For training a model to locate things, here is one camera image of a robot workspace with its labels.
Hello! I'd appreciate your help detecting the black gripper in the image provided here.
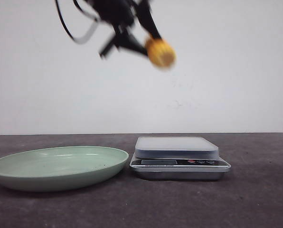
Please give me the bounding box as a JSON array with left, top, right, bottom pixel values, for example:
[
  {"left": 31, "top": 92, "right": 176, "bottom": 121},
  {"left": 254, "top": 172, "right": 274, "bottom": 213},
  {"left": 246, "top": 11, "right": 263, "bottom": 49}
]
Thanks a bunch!
[{"left": 94, "top": 0, "right": 162, "bottom": 58}]

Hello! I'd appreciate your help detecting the yellow corn cob piece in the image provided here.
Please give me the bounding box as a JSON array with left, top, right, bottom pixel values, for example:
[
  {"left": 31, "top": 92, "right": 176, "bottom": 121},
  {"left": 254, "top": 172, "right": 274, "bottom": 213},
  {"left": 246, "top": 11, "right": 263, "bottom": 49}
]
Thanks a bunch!
[{"left": 145, "top": 37, "right": 176, "bottom": 69}]

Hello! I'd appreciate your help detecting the silver digital kitchen scale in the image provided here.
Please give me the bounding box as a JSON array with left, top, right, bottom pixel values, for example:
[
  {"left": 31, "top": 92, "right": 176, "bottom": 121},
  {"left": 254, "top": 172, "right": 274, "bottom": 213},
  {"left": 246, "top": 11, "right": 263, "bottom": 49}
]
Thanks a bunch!
[{"left": 130, "top": 136, "right": 231, "bottom": 180}]

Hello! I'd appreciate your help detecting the light green plate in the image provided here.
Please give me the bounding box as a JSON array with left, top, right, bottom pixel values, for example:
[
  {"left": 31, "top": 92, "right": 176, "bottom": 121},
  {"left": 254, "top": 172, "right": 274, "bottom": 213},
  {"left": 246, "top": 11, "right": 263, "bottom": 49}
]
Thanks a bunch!
[{"left": 0, "top": 146, "right": 129, "bottom": 192}]

